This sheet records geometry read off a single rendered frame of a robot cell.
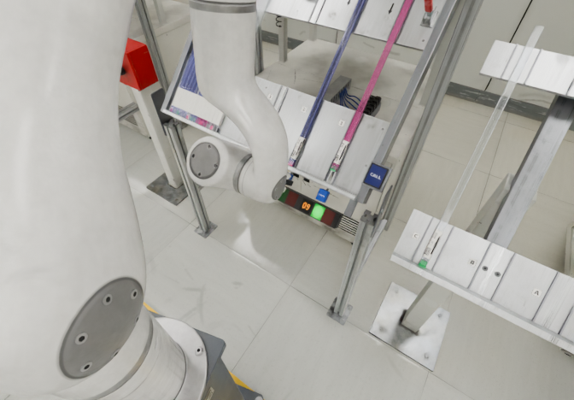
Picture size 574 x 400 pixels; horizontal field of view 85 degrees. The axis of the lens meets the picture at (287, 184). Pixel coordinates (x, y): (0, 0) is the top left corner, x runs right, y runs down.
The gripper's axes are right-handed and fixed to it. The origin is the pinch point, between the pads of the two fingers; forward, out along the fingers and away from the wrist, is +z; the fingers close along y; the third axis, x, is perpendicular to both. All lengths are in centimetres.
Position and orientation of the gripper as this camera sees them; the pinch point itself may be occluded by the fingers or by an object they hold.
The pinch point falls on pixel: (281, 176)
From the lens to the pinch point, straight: 80.5
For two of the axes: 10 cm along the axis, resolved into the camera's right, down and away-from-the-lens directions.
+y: 8.4, 4.0, -3.7
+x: 3.9, -9.1, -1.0
